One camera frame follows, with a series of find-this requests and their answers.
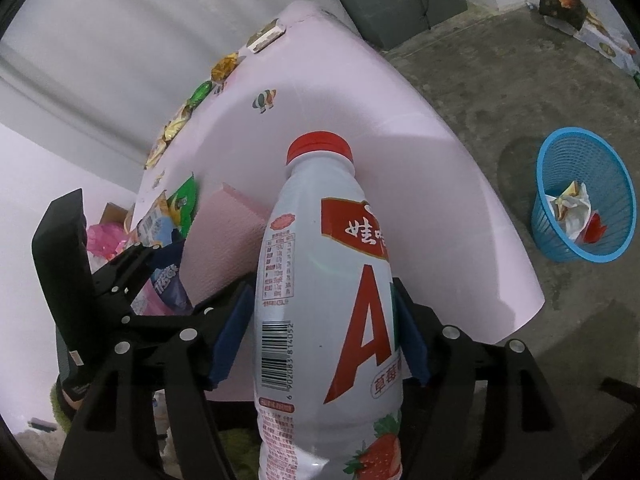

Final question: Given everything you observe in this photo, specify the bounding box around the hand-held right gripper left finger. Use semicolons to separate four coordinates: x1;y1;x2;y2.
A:
52;280;254;480

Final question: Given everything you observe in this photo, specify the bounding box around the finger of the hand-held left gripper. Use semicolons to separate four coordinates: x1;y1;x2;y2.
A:
91;237;185;307
96;300;222;342

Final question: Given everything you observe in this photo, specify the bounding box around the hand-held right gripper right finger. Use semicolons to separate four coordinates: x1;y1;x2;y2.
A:
391;286;585;480

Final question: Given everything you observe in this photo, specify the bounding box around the purple snack packet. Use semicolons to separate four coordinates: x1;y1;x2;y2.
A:
131;247;193;316

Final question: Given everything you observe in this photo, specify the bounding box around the white bottle with red cap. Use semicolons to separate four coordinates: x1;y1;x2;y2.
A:
254;131;405;480

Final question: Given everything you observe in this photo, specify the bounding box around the blue plastic basket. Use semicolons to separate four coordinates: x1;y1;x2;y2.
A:
531;126;637;264

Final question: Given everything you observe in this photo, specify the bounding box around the red plastic cup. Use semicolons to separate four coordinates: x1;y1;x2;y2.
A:
580;212;608;245

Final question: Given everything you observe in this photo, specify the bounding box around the person's left hand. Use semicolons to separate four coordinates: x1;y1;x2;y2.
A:
54;377;85;413

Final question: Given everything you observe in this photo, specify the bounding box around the pink plastic bag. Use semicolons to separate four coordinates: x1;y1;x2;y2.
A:
86;222;132;261

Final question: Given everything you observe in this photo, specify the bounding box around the blue white snack packet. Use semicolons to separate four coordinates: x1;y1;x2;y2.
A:
134;192;176;248

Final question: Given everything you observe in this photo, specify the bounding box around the cardboard box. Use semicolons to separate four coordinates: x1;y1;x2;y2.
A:
100;202;133;233

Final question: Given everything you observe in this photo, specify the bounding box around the green snack packet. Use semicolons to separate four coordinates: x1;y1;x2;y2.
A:
165;174;201;238

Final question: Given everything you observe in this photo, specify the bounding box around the pink foam block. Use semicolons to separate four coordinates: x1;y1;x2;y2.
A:
192;182;273;306

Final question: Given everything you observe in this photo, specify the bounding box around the pale yellow candy wrapper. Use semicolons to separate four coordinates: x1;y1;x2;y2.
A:
145;139;168;170

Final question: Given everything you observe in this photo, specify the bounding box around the yellow white candy wrapper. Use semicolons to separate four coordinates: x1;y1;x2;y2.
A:
162;110;193;142

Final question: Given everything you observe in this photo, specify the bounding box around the green candy wrapper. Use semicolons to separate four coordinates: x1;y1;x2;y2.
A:
186;81;213;110

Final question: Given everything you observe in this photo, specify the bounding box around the striped fish sticker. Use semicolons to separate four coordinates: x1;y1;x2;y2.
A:
251;89;277;113

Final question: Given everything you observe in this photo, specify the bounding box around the dark furniture leg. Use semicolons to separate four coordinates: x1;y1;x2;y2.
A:
597;375;640;461

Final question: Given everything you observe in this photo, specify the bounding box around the gold candy wrapper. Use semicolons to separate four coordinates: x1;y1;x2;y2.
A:
210;52;240;82

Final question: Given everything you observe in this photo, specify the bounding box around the small cigarette box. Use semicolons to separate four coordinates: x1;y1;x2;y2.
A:
247;19;287;53

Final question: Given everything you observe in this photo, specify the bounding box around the grey cabinet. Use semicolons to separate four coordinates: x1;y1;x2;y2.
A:
327;0;469;52

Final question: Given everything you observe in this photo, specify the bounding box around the white printed box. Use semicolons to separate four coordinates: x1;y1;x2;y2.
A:
545;10;640;73

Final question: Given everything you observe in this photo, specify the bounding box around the brown printed bag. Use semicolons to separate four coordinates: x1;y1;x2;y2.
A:
539;0;588;31

